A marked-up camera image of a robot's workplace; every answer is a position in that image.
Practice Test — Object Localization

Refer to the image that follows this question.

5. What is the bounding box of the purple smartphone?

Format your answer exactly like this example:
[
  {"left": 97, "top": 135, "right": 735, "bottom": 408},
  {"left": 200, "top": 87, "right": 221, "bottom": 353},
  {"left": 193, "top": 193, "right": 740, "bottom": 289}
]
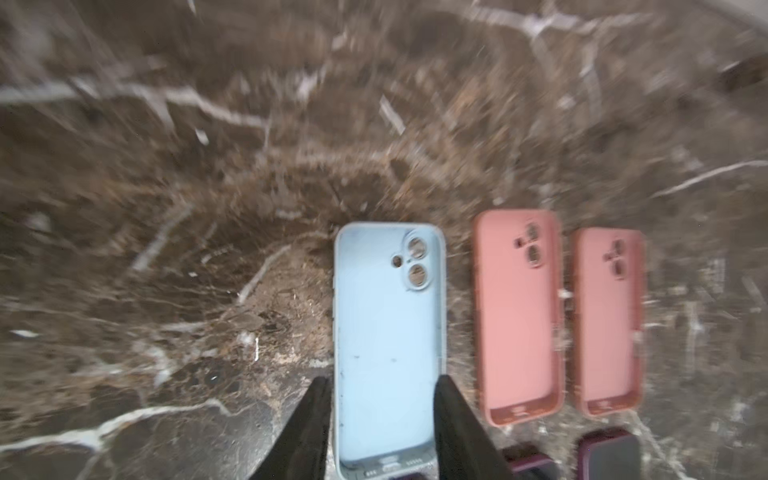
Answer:
[{"left": 576, "top": 428, "right": 642, "bottom": 480}]

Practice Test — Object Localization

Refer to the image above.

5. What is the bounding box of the phone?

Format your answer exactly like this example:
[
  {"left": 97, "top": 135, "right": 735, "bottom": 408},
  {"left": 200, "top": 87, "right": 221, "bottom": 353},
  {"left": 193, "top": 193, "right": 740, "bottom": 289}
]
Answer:
[
  {"left": 391, "top": 472, "right": 427, "bottom": 480},
  {"left": 502, "top": 443, "right": 560, "bottom": 480}
]

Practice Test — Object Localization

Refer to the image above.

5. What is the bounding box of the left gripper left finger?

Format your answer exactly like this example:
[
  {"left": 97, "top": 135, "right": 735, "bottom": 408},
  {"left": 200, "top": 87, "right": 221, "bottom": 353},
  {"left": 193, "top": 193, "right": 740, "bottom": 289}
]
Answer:
[{"left": 249, "top": 377, "right": 332, "bottom": 480}]

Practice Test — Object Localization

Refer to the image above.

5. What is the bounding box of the light blue phone case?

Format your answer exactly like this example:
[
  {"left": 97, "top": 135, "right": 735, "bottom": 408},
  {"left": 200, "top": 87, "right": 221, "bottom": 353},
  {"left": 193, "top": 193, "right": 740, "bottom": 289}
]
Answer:
[{"left": 333, "top": 222, "right": 447, "bottom": 479}]

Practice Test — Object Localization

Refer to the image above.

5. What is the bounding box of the pink phone case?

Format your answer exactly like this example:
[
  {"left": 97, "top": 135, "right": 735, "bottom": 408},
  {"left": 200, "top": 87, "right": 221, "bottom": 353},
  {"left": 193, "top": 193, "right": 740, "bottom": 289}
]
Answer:
[
  {"left": 572, "top": 227, "right": 646, "bottom": 418},
  {"left": 473, "top": 209, "right": 565, "bottom": 427}
]

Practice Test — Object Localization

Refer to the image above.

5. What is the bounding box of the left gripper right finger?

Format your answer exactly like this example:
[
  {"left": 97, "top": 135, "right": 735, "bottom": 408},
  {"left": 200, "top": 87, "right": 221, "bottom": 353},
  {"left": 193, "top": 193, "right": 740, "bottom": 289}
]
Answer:
[{"left": 433, "top": 375, "right": 513, "bottom": 479}]

